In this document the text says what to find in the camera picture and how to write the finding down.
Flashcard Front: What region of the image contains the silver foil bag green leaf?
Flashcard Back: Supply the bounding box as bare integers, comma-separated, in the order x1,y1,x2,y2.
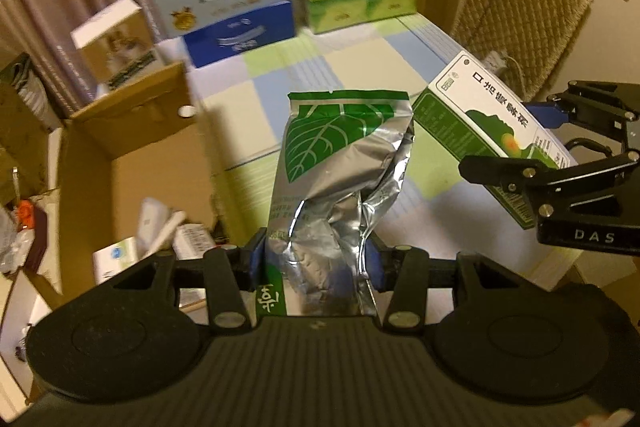
255,89,416,320

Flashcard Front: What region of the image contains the chair with quilted cover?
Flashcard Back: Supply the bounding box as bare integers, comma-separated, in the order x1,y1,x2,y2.
450,0,593,102

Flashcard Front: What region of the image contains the white plastic spoon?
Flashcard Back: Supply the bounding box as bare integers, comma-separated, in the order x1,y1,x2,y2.
150,209,188,253

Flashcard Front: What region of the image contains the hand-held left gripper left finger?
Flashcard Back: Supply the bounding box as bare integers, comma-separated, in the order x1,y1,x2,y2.
97,227,268,335

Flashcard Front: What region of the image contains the brown cardboard box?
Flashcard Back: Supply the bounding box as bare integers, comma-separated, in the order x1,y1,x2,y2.
37,62,236,303

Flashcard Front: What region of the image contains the black curved tube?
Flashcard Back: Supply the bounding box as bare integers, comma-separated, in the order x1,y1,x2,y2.
565,137,613,155

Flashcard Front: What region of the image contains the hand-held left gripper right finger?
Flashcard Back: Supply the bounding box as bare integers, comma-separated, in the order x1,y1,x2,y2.
365,242,531,335

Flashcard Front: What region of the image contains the dark blue milk carton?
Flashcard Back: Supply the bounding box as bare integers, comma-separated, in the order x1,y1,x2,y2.
182,1,297,68

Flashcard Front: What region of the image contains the white medicine box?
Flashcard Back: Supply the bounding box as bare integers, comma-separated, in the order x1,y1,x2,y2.
92,237,138,285

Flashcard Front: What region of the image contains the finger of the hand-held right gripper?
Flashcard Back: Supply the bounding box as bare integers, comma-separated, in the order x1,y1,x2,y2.
459,149,640,258
525,79,640,151

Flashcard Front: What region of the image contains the long white ointment box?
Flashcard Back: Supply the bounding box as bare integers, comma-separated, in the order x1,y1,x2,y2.
172,223,216,259

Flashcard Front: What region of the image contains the small tan product box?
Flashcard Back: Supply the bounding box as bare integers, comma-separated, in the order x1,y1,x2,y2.
70,0,161,88

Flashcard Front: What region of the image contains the green and white carton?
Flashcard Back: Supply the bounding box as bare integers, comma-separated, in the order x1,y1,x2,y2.
412,51,581,230

